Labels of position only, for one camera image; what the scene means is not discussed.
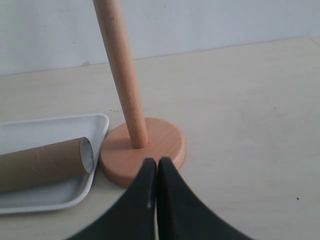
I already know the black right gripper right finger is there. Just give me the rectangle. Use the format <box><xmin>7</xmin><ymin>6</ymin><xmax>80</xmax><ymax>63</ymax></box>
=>
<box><xmin>157</xmin><ymin>157</ymin><xmax>251</xmax><ymax>240</ymax></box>

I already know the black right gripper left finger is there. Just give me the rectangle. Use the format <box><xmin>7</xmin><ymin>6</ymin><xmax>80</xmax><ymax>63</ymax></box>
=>
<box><xmin>69</xmin><ymin>158</ymin><xmax>157</xmax><ymax>240</ymax></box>

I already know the brown cardboard tube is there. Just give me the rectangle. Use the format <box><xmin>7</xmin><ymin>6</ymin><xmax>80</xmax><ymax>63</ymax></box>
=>
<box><xmin>0</xmin><ymin>137</ymin><xmax>95</xmax><ymax>193</ymax></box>

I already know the wooden paper towel holder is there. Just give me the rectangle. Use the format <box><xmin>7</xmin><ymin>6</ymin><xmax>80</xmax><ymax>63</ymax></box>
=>
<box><xmin>93</xmin><ymin>0</ymin><xmax>186</xmax><ymax>188</ymax></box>

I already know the white rectangular plastic tray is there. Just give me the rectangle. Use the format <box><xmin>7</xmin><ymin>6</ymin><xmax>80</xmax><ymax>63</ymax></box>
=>
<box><xmin>0</xmin><ymin>113</ymin><xmax>110</xmax><ymax>215</ymax></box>

